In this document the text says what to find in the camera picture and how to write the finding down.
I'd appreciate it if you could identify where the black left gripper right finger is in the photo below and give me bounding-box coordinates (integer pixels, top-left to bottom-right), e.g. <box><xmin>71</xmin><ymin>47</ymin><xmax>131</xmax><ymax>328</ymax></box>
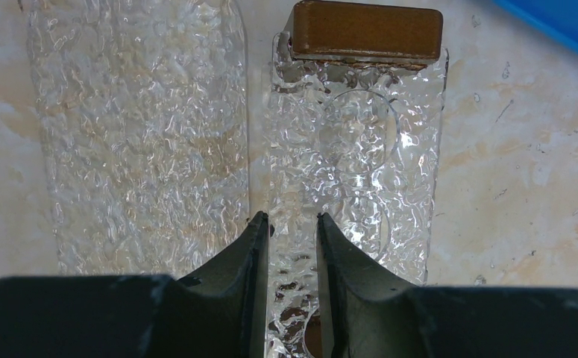
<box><xmin>317</xmin><ymin>213</ymin><xmax>578</xmax><ymax>357</ymax></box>

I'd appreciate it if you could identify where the clear textured acrylic tray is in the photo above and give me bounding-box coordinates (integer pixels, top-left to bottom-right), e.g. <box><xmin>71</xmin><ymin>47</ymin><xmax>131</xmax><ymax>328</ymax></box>
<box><xmin>28</xmin><ymin>1</ymin><xmax>249</xmax><ymax>277</ymax></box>

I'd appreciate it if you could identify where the blue divided storage bin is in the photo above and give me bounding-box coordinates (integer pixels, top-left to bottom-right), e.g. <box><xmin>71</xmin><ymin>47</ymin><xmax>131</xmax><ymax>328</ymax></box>
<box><xmin>496</xmin><ymin>0</ymin><xmax>578</xmax><ymax>53</ymax></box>

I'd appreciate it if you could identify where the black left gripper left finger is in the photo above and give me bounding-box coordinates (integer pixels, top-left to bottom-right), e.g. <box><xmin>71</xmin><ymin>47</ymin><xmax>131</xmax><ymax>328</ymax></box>
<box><xmin>0</xmin><ymin>212</ymin><xmax>269</xmax><ymax>357</ymax></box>

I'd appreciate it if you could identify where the clear holder with wooden ends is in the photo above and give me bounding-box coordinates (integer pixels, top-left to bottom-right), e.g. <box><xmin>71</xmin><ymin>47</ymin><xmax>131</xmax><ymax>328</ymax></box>
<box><xmin>266</xmin><ymin>1</ymin><xmax>449</xmax><ymax>357</ymax></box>

